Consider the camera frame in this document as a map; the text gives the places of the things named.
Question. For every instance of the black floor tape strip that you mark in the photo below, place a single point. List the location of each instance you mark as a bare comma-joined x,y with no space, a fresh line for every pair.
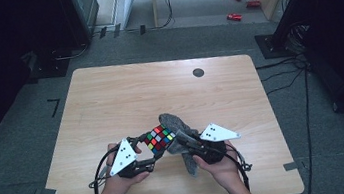
117,30
102,32
142,29

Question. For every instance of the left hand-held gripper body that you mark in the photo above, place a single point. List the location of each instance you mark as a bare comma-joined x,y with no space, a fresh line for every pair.
124,157

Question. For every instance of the black stand base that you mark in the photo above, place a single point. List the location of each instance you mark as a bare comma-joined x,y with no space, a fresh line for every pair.
50,68
268,49

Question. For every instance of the white panel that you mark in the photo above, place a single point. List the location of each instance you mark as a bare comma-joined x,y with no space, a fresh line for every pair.
130,1

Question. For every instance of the grey floor tape piece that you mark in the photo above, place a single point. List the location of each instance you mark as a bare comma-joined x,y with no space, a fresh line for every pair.
47,192
290,166

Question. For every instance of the black stand post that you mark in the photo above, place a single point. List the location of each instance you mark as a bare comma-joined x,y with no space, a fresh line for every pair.
289,4

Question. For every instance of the black cabinet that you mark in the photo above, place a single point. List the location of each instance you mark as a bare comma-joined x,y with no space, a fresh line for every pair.
80,15

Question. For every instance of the person's left hand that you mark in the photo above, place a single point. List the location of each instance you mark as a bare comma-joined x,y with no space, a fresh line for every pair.
118,186

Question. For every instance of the grey fluffy cloth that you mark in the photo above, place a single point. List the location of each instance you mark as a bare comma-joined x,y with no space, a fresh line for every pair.
171,122

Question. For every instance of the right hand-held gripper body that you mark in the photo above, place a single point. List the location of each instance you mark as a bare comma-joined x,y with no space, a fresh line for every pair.
212,148

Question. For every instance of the person's right hand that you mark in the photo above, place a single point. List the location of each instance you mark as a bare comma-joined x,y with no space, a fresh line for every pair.
226,170

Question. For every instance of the dark round table grommet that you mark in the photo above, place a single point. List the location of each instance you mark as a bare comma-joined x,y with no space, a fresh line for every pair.
198,72

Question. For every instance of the multicoloured puzzle cube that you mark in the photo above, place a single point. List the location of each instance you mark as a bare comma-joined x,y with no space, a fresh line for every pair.
159,139

